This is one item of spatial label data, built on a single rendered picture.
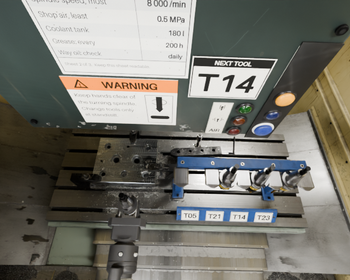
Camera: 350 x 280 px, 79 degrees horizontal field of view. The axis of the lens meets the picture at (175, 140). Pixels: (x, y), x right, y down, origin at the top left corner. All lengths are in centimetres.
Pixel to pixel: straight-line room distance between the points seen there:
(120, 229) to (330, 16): 68
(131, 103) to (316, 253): 119
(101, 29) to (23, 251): 131
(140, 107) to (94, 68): 9
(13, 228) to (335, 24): 147
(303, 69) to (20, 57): 34
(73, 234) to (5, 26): 123
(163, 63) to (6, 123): 148
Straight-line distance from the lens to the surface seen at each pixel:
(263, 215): 108
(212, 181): 76
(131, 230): 73
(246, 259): 127
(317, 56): 30
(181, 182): 75
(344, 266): 136
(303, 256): 134
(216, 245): 119
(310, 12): 27
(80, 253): 139
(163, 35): 25
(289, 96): 33
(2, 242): 147
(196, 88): 30
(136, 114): 35
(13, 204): 149
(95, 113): 37
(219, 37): 25
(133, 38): 25
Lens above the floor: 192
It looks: 60 degrees down
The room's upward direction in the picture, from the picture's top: 3 degrees clockwise
